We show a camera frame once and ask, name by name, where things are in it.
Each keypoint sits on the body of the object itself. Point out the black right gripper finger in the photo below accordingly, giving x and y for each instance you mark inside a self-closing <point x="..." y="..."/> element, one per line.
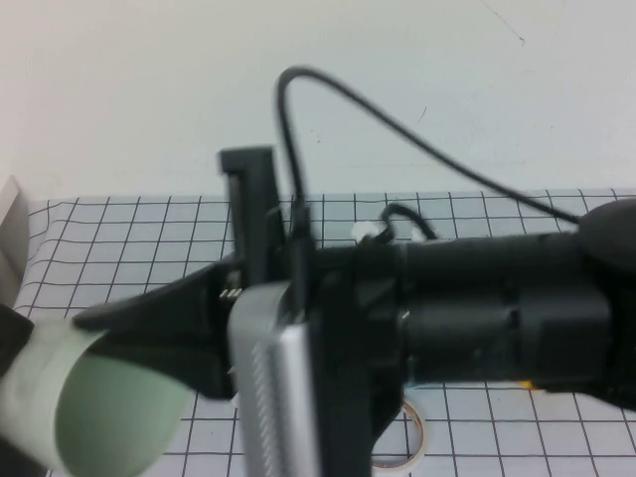
<point x="169" y="333"/>

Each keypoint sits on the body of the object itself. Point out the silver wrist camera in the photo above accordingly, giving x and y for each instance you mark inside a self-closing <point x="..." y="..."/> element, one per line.
<point x="273" y="387"/>

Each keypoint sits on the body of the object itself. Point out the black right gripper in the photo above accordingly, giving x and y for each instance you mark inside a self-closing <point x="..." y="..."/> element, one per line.
<point x="358" y="338"/>

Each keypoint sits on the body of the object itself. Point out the pale green plastic cup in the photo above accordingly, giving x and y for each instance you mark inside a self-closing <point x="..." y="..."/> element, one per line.
<point x="114" y="412"/>

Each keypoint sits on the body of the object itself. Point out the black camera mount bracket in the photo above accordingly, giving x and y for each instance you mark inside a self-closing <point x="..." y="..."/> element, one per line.
<point x="253" y="208"/>

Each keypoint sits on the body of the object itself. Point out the white black-grid tablecloth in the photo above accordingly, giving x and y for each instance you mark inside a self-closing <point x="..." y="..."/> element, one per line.
<point x="124" y="238"/>

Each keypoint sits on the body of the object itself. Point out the blue cup stand white caps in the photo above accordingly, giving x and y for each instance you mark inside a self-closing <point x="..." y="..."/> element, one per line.
<point x="365" y="230"/>

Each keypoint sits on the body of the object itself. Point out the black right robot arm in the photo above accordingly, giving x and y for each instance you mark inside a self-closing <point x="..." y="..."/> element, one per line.
<point x="497" y="308"/>

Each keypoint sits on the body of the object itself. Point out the grey white box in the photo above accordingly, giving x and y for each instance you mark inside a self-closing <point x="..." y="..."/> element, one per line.
<point x="12" y="223"/>

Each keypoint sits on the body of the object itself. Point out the white tape roll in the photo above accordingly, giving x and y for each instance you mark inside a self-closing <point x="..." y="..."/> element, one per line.
<point x="417" y="432"/>

